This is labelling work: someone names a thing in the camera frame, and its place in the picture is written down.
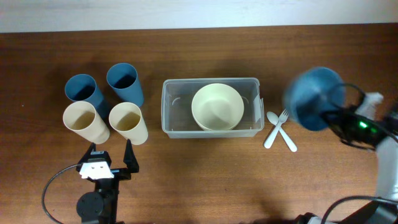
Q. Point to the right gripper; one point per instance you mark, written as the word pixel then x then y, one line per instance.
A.
pixel 336 121

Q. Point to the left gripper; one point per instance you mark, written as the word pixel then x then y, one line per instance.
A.
pixel 131 164

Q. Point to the blue bowl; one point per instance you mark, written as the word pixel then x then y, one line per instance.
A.
pixel 312 93

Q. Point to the white plastic fork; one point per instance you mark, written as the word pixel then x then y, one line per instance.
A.
pixel 282 118

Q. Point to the cream bowl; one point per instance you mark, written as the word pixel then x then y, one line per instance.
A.
pixel 217 107

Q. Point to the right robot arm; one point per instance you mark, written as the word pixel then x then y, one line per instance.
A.
pixel 382 208

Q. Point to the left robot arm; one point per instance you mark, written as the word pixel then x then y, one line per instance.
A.
pixel 100 205

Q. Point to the clear plastic container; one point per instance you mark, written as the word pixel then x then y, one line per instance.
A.
pixel 176 113

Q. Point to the right cream cup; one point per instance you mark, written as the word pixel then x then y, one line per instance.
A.
pixel 127 119

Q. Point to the cream cup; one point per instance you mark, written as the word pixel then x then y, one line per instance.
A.
pixel 127 119
pixel 82 118

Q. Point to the left cream cup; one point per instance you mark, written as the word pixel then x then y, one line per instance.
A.
pixel 82 118

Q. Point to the left blue cup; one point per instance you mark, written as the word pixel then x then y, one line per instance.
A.
pixel 83 87

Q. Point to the blue cup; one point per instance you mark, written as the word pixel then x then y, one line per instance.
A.
pixel 83 87
pixel 124 80

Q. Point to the right blue cup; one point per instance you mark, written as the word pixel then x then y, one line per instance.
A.
pixel 124 80

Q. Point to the white plastic spoon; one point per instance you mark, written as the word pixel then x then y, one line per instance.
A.
pixel 273 118

